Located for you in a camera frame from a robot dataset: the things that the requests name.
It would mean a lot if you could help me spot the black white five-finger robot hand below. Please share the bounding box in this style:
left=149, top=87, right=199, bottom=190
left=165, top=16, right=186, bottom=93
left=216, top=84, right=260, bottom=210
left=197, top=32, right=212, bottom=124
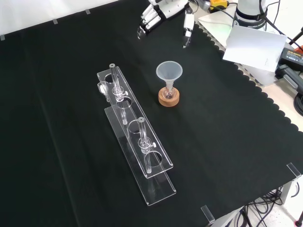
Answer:
left=136, top=0, right=196, bottom=49

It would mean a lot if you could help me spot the clear glass weighing funnel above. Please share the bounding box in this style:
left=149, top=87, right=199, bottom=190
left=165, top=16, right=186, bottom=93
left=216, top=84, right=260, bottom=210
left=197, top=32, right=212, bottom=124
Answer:
left=97, top=81, right=109, bottom=96

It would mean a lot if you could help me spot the translucent plastic funnel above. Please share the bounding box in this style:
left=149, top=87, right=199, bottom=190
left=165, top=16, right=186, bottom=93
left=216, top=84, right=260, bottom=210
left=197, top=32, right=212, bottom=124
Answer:
left=155, top=61, right=184, bottom=92

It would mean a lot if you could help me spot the clear acrylic funnel stand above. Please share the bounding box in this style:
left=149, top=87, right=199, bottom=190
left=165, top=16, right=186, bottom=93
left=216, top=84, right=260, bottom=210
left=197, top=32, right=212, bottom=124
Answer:
left=96, top=63, right=177, bottom=207

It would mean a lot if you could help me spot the pale base board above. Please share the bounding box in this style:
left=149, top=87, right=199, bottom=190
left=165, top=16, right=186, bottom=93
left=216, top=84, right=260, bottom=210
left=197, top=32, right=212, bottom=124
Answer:
left=197, top=6, right=285, bottom=87

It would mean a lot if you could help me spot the yellow stop button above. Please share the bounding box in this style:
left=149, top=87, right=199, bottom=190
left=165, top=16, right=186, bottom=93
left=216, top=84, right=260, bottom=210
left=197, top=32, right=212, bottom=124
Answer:
left=209, top=0, right=230, bottom=13

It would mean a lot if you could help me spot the small round-bottom glass flask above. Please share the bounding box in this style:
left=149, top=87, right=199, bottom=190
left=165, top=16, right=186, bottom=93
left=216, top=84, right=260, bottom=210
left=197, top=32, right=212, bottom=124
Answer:
left=164, top=85, right=176, bottom=100

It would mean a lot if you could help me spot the white paper sheet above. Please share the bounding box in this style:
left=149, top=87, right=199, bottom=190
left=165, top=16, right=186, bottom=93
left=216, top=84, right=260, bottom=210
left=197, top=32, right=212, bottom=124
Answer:
left=222, top=25, right=288, bottom=72

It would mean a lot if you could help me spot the black tripod leg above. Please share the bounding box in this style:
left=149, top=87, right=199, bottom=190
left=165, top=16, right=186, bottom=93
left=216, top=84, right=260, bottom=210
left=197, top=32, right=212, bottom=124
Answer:
left=287, top=26, right=303, bottom=48

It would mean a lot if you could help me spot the black power adapter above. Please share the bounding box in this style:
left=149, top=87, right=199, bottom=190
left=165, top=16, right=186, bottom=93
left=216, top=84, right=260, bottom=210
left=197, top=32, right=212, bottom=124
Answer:
left=280, top=47, right=303, bottom=66

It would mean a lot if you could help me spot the black plastic device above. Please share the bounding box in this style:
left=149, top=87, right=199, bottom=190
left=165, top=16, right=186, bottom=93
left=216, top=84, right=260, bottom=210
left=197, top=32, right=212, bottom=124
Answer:
left=275, top=64, right=303, bottom=92

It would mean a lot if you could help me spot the black bench cloth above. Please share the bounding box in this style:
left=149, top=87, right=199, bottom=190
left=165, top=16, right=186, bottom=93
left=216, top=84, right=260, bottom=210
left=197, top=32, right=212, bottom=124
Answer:
left=0, top=0, right=303, bottom=227

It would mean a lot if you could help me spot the white table leg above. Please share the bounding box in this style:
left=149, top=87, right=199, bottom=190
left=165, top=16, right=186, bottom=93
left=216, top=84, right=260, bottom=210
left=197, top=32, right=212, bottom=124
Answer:
left=280, top=178, right=295, bottom=210

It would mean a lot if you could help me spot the black stop button cable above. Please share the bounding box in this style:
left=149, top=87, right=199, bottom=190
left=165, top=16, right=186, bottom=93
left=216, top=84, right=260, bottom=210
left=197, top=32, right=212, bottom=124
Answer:
left=208, top=1, right=238, bottom=21

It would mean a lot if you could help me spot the cork flask ring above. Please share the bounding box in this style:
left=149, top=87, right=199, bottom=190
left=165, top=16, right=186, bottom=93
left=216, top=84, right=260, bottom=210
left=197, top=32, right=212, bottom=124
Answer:
left=158, top=87, right=181, bottom=108

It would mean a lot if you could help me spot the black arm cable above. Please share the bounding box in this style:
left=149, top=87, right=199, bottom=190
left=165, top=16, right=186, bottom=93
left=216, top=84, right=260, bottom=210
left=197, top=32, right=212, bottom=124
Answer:
left=258, top=0, right=288, bottom=39

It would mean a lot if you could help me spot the black cable coil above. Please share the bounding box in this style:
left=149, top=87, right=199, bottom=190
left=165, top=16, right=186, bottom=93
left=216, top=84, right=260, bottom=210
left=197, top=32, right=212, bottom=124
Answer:
left=293, top=92, right=303, bottom=114

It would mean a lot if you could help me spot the black cable bundle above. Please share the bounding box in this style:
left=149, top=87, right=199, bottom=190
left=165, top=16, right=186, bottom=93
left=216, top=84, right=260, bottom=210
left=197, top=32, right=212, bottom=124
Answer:
left=233, top=186, right=303, bottom=227

